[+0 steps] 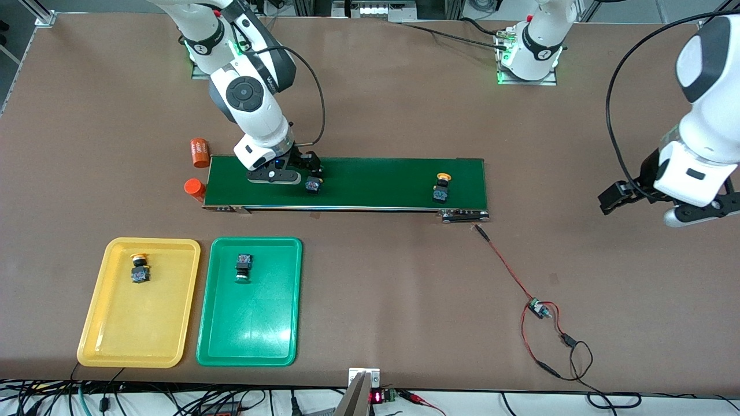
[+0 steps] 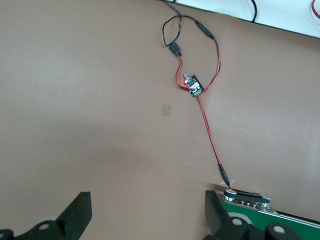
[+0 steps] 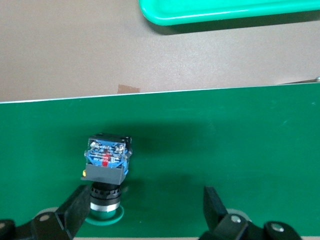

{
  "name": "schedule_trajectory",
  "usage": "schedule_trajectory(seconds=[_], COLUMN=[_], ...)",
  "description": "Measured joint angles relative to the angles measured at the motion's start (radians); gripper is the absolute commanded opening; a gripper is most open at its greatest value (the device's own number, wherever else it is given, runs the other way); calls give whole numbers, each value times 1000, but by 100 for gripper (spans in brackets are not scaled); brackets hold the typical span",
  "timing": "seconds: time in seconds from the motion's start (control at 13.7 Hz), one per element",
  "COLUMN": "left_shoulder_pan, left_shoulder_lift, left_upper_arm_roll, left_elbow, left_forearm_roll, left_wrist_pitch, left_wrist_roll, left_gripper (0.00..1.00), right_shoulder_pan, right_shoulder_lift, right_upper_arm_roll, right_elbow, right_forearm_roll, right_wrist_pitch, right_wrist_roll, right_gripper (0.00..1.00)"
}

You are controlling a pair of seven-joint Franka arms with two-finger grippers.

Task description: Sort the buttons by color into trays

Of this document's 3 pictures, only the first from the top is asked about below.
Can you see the aluminium extrusion post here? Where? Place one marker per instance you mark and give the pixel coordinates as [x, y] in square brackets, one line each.
[36, 11]
[722, 8]

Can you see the orange 4680 cylinder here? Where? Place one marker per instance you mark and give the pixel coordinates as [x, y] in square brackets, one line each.
[200, 153]
[193, 188]

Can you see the red digit display module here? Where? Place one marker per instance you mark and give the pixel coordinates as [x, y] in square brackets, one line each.
[377, 397]

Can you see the yellow cap push button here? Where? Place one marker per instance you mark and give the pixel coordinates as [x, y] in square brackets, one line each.
[139, 271]
[441, 193]

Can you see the yellow plastic tray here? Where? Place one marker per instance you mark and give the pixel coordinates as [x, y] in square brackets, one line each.
[139, 323]

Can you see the metal frame with lights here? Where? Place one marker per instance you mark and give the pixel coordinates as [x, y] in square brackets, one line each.
[373, 10]

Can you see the green belt conveyor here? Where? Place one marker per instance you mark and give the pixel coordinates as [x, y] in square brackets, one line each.
[376, 182]

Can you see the green plastic tray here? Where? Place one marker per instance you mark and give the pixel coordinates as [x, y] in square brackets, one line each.
[248, 323]

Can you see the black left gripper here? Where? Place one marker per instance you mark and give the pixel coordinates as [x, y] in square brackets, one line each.
[646, 173]

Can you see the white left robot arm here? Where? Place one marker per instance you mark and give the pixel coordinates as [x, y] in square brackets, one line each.
[705, 133]

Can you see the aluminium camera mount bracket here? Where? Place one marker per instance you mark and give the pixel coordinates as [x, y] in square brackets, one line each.
[358, 398]

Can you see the small black controller board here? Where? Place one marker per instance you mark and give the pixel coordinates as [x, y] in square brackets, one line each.
[537, 308]

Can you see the red clip lead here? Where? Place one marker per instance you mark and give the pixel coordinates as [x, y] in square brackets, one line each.
[413, 397]

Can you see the aluminium arm base plate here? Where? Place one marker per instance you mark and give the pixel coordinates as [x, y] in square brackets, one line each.
[543, 82]
[198, 73]

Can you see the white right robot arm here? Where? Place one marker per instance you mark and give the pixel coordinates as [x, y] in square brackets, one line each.
[254, 110]

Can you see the green cap push button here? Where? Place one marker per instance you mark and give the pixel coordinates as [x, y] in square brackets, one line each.
[243, 263]
[313, 186]

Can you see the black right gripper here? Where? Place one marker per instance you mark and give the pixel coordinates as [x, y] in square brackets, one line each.
[303, 160]

